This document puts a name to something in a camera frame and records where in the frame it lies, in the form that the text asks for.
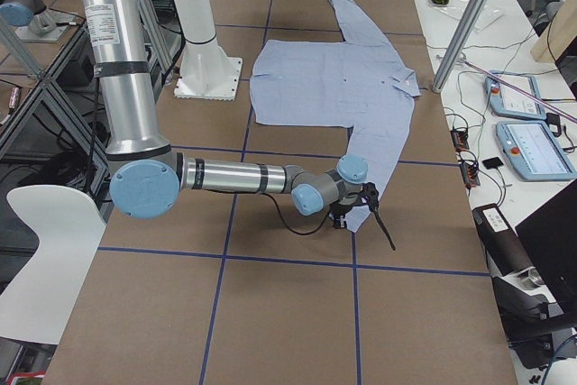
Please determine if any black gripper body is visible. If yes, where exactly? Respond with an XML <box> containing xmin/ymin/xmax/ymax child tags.
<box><xmin>329</xmin><ymin>202</ymin><xmax>355</xmax><ymax>228</ymax></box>

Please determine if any light blue striped shirt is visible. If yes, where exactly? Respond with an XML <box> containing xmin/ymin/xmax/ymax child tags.
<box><xmin>250</xmin><ymin>0</ymin><xmax>422</xmax><ymax>234</ymax></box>

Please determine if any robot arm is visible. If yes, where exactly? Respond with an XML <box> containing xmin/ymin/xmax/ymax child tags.
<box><xmin>1</xmin><ymin>0</ymin><xmax>47</xmax><ymax>27</ymax></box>
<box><xmin>81</xmin><ymin>0</ymin><xmax>376</xmax><ymax>226</ymax></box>

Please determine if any brown paper table cover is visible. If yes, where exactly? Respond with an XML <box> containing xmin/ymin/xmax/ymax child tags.
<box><xmin>45</xmin><ymin>0</ymin><xmax>517</xmax><ymax>384</ymax></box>

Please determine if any blue teach pendant far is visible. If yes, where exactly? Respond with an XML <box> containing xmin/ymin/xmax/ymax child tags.
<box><xmin>484</xmin><ymin>71</ymin><xmax>546</xmax><ymax>121</ymax></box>

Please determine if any blue teach pendant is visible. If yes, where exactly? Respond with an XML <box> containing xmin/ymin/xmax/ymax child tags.
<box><xmin>484</xmin><ymin>71</ymin><xmax>546</xmax><ymax>121</ymax></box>
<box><xmin>495</xmin><ymin>121</ymin><xmax>576</xmax><ymax>181</ymax></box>

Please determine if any long reacher grabber tool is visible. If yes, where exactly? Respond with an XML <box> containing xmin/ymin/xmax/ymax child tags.
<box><xmin>457</xmin><ymin>59</ymin><xmax>577</xmax><ymax>124</ymax></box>

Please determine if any blue teach pendant near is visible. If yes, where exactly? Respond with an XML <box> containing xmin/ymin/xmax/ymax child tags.
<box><xmin>495</xmin><ymin>121</ymin><xmax>576</xmax><ymax>181</ymax></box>

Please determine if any white chair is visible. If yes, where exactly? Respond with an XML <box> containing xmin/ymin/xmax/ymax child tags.
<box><xmin>1</xmin><ymin>185</ymin><xmax>105</xmax><ymax>345</ymax></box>

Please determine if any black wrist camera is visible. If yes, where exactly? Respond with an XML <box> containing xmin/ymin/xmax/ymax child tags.
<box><xmin>360</xmin><ymin>182</ymin><xmax>380</xmax><ymax>213</ymax></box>

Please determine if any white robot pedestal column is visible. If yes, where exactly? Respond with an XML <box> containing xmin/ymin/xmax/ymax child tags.
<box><xmin>174</xmin><ymin>0</ymin><xmax>243</xmax><ymax>101</ymax></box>

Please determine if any grey aluminium frame post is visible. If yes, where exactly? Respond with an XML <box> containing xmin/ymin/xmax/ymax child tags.
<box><xmin>432</xmin><ymin>0</ymin><xmax>487</xmax><ymax>93</ymax></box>

